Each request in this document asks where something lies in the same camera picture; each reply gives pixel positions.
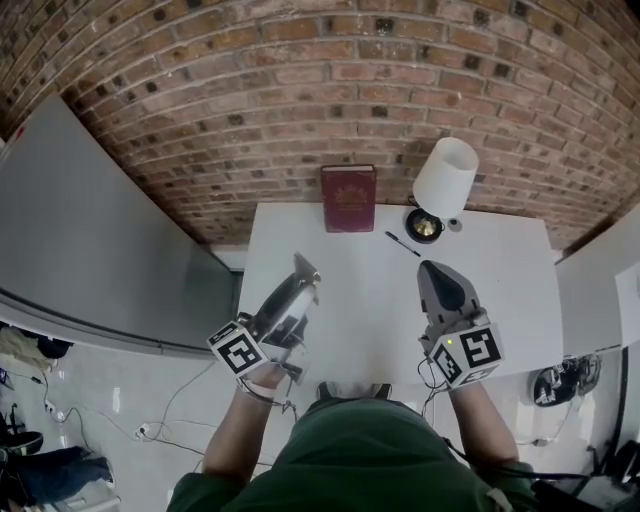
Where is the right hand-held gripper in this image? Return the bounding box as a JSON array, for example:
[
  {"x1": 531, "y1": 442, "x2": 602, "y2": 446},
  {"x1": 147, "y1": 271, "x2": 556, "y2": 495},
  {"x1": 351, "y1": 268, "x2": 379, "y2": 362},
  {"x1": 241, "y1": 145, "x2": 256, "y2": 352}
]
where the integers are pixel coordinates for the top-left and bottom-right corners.
[{"x1": 417, "y1": 259, "x2": 503, "y2": 389}]

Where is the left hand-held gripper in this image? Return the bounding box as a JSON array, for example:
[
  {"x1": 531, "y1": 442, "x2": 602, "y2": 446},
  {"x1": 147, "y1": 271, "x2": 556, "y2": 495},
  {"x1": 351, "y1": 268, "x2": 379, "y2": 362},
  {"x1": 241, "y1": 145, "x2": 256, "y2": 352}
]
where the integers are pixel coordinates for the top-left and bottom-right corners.
[{"x1": 206, "y1": 273, "x2": 320, "y2": 387}]

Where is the person's right forearm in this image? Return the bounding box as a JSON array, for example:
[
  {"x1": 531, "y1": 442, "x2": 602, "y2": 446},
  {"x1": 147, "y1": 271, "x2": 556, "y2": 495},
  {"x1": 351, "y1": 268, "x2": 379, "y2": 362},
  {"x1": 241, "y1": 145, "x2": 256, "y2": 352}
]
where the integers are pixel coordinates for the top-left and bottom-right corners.
[{"x1": 446, "y1": 383, "x2": 522, "y2": 469}]

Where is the person's left forearm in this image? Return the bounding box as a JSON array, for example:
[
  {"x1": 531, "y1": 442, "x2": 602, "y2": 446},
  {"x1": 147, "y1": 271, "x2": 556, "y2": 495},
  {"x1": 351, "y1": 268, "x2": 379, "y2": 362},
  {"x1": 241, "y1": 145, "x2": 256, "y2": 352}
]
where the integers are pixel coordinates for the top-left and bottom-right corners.
[{"x1": 201, "y1": 389, "x2": 282, "y2": 484}]

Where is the person's left hand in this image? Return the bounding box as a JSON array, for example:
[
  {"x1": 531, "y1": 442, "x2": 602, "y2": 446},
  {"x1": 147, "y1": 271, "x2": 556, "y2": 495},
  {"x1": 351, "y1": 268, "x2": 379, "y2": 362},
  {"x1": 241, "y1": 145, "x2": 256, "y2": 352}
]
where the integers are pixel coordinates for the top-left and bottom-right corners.
[{"x1": 238, "y1": 356, "x2": 295, "y2": 402}]

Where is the black pen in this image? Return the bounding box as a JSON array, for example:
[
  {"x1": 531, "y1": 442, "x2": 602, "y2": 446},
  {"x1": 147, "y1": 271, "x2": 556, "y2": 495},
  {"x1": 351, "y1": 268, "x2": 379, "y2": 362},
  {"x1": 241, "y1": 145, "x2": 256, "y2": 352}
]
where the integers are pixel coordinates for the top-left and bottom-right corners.
[{"x1": 384, "y1": 230, "x2": 423, "y2": 259}]

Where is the white shade table lamp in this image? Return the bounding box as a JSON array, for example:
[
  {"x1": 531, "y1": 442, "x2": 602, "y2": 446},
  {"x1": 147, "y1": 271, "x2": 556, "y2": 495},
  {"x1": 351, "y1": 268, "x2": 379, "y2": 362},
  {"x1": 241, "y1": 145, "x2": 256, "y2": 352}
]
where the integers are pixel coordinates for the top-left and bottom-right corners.
[{"x1": 405, "y1": 135, "x2": 480, "y2": 246}]

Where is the dark red hardcover book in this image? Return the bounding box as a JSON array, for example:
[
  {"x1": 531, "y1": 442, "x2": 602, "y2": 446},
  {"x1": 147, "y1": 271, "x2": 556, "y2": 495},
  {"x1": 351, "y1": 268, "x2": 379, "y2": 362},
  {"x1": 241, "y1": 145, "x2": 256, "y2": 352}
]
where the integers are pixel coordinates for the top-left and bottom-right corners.
[{"x1": 320, "y1": 163, "x2": 377, "y2": 234}]

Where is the black striped bag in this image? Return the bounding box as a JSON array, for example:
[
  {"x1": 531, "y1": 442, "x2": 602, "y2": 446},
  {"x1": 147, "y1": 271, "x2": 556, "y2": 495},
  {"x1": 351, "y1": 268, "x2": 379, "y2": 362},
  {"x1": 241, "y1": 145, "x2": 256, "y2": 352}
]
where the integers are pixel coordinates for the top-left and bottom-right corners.
[{"x1": 530, "y1": 353, "x2": 602, "y2": 408}]

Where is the person's green shirt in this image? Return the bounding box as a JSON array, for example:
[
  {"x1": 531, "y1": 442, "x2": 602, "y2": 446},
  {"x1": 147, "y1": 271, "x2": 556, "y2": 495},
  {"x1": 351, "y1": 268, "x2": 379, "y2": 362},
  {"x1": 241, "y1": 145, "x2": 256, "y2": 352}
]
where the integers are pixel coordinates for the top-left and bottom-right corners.
[{"x1": 166, "y1": 396, "x2": 544, "y2": 512}]

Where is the black metal stand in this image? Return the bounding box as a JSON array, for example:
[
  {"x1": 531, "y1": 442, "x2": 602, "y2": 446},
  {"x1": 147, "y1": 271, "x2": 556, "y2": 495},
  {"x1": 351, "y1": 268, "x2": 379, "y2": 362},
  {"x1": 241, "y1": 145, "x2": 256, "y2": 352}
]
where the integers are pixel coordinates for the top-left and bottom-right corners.
[{"x1": 591, "y1": 344, "x2": 640, "y2": 484}]

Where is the beige cloth bundle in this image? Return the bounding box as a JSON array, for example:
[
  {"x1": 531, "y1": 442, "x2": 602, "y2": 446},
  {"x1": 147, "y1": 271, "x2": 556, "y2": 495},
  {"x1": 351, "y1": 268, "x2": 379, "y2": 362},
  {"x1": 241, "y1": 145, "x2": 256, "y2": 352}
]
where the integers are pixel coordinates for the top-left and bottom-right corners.
[{"x1": 0, "y1": 326, "x2": 57, "y2": 372}]

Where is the floor power cable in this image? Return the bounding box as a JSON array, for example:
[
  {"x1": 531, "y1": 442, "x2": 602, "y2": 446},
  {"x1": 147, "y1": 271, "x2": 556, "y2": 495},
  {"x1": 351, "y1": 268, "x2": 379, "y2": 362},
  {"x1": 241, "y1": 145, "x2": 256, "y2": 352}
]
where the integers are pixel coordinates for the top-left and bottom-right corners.
[{"x1": 142, "y1": 358, "x2": 222, "y2": 446}]

